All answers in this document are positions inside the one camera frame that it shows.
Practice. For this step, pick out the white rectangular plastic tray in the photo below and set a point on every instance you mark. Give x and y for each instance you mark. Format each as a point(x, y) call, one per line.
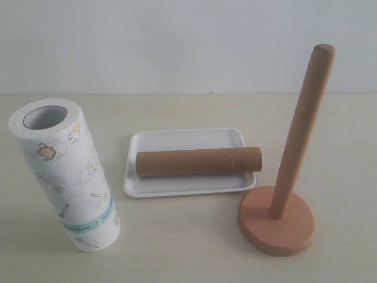
point(187, 139)

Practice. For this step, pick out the wooden paper towel holder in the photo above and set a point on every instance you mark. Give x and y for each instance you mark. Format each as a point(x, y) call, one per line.
point(274, 218)

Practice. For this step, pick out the white printed paper towel roll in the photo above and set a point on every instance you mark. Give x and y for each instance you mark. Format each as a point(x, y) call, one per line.
point(57, 145)

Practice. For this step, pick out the brown cardboard tube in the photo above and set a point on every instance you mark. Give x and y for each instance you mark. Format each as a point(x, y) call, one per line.
point(198, 162)

